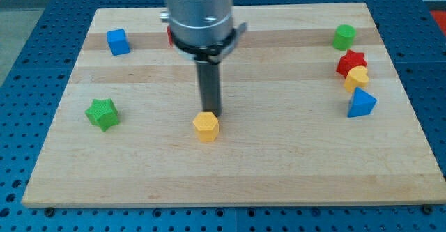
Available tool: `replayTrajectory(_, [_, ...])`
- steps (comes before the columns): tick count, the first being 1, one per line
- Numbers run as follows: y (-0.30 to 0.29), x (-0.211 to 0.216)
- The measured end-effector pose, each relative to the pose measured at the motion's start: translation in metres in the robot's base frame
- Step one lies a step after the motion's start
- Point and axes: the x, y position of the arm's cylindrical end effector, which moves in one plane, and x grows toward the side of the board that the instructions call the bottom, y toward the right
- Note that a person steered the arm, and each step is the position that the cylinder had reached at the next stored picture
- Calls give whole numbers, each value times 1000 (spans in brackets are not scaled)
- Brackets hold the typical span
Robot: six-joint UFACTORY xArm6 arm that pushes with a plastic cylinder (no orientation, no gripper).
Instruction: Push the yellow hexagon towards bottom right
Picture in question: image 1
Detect yellow hexagon block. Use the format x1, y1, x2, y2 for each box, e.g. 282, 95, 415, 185
192, 112, 220, 142

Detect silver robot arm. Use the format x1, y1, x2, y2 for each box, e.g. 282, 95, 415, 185
160, 0, 247, 65

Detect red block behind arm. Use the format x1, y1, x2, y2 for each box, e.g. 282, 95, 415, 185
166, 25, 174, 47

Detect black pusher rod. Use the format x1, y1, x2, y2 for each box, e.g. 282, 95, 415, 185
196, 62, 222, 117

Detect wooden board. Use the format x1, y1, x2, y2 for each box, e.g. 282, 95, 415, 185
22, 3, 445, 208

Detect green star block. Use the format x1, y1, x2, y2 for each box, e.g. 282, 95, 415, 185
84, 98, 120, 132

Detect blue cube block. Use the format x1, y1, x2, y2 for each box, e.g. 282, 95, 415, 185
106, 29, 130, 56

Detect red star block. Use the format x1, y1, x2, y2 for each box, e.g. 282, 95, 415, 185
336, 49, 367, 78

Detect yellow heart block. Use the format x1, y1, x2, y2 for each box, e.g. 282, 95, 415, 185
344, 66, 369, 93

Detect blue triangle block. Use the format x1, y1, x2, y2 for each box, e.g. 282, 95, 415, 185
347, 87, 377, 118

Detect green cylinder block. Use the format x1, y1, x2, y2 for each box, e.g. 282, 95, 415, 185
332, 24, 357, 51

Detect blue perforated table plate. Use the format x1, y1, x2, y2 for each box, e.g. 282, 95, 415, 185
1, 0, 445, 231

